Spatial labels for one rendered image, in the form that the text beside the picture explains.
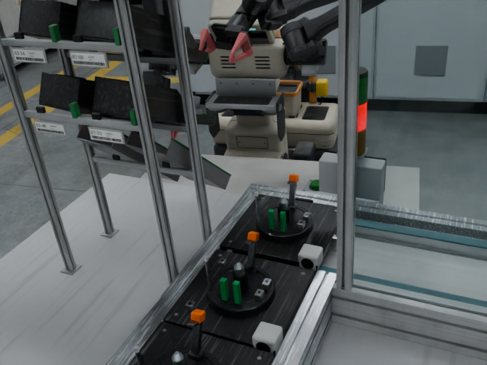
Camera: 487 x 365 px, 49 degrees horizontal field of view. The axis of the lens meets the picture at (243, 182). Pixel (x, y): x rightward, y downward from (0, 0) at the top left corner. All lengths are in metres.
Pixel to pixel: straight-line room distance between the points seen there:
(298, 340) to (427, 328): 0.27
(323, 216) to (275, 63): 0.70
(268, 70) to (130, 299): 0.94
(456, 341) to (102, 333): 0.75
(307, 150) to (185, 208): 0.68
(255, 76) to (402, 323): 1.06
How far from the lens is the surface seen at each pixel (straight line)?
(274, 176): 1.75
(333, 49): 4.23
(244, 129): 2.01
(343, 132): 0.95
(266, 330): 1.03
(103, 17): 1.11
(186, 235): 1.51
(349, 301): 1.17
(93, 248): 1.55
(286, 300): 1.11
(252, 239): 1.12
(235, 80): 1.91
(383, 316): 1.17
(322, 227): 1.31
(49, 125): 1.23
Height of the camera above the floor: 1.73
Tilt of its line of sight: 30 degrees down
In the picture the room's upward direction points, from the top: 5 degrees counter-clockwise
